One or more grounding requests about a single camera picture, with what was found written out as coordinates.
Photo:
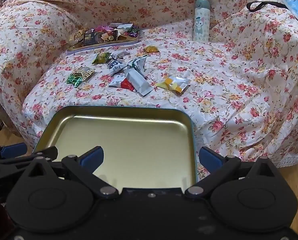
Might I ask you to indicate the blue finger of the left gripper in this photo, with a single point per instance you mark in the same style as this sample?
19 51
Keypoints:
13 151

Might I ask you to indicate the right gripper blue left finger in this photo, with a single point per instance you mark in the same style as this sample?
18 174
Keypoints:
81 169

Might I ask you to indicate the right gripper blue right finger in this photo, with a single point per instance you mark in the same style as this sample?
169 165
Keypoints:
220 169

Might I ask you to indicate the shiny green candy packet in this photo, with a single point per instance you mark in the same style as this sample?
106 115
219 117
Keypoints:
75 79

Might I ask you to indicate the yellow white snack packet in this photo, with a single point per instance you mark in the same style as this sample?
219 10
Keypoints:
174 83

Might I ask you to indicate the red white snack packet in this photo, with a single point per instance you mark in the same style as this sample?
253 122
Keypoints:
120 81

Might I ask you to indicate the beige patterned cracker packet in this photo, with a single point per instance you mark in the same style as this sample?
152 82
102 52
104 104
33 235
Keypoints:
84 72

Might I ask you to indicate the silver white snack bar packet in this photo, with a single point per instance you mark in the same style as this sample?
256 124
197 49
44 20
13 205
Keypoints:
138 81

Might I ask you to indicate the navy white biscuit packet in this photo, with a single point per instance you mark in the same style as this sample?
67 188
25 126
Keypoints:
115 66

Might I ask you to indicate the olive green snack packet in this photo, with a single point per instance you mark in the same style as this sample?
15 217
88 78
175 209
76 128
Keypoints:
102 58

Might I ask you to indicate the green white snack packet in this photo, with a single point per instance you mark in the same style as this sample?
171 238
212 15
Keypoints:
138 64

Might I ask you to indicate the gold tray with snacks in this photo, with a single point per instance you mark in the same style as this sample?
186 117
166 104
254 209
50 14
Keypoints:
117 34

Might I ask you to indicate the empty gold metal tray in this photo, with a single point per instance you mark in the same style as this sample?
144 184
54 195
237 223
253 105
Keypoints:
143 147

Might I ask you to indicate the small white candy wrapper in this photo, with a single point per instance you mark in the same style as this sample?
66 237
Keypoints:
119 55

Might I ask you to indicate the floral sofa cover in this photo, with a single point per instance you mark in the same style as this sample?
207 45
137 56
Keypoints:
243 94

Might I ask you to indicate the black cracker box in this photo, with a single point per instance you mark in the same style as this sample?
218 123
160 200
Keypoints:
92 37

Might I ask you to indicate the gold foil candy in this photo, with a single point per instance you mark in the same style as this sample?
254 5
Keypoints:
151 49

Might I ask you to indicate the cat print water bottle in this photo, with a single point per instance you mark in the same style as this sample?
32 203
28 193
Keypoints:
201 21

